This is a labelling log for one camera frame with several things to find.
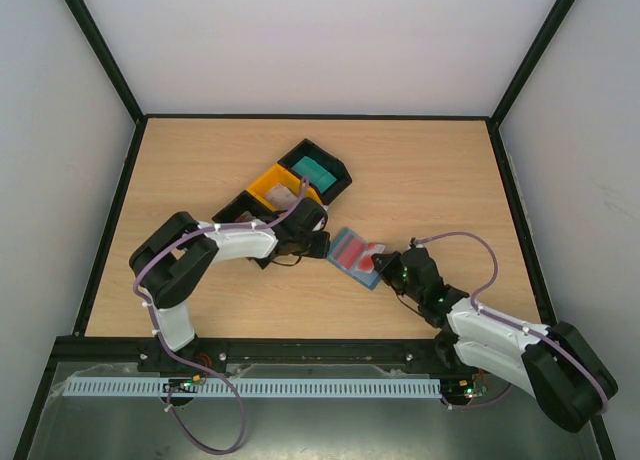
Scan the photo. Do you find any white floral card stack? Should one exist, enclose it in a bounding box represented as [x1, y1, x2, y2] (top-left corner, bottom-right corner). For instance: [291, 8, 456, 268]
[264, 183, 299, 211]

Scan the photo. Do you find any white slotted cable duct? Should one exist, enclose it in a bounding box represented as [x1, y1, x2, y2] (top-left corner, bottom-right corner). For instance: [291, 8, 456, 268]
[51, 376, 442, 399]

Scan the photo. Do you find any teal card stack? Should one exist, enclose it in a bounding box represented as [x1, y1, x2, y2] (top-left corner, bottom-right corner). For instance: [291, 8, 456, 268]
[291, 156, 337, 193]

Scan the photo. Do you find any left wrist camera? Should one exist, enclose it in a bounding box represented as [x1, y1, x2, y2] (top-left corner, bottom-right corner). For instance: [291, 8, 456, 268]
[312, 215, 328, 232]

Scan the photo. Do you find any yellow bin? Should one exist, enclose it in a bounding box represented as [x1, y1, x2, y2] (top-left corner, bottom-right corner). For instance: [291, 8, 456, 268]
[247, 164, 302, 211]

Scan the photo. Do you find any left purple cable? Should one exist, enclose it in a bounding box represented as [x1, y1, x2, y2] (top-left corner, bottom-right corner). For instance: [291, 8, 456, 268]
[132, 175, 310, 454]

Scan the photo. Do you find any black bin with teal cards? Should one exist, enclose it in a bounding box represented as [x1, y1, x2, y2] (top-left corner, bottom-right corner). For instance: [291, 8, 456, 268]
[278, 139, 352, 205]

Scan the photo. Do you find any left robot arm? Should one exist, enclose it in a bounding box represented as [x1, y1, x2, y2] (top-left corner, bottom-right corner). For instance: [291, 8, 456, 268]
[129, 197, 330, 352]

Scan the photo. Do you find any black bin with red cards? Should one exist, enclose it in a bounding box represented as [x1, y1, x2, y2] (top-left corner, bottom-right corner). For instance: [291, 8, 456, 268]
[212, 191, 278, 270]

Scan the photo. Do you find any teal card holder wallet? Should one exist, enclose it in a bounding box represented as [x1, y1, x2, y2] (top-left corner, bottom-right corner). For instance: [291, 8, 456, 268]
[327, 228, 386, 290]

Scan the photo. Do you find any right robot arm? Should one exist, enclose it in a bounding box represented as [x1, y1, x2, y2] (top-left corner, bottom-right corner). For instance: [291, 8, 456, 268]
[372, 247, 619, 432]

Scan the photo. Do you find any black metal frame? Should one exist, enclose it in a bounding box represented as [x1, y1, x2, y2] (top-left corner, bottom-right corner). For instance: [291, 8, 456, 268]
[14, 0, 616, 460]

